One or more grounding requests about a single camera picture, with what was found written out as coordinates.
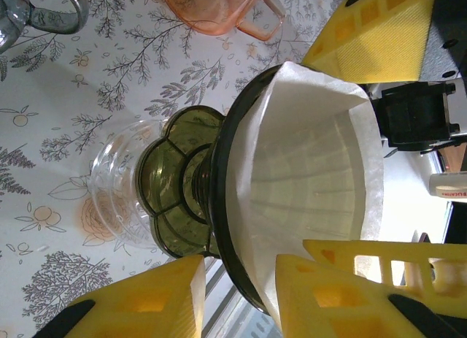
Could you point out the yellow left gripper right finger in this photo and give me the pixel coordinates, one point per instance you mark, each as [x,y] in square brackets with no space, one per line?
[328,316]

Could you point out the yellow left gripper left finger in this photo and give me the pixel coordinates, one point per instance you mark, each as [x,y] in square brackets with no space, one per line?
[146,309]

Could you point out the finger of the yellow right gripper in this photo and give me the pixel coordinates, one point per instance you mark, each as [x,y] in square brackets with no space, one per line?
[419,252]
[383,57]

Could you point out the white paper coffee filter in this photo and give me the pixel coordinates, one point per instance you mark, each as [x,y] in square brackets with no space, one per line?
[299,152]

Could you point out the dark green plastic dripper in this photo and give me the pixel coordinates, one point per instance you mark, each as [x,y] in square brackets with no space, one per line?
[175,177]

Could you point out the white tube with red text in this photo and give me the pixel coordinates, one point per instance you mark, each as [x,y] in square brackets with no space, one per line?
[448,186]

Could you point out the clear glass carafe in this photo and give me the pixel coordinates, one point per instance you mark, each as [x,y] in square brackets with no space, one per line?
[109,192]

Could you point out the pink glass carafe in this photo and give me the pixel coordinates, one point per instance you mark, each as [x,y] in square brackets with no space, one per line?
[204,9]

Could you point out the floral patterned tablecloth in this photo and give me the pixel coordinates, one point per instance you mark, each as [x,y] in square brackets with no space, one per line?
[54,133]

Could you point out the smoky grey ribbed glass carafe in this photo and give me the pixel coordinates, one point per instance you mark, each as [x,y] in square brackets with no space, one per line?
[54,22]

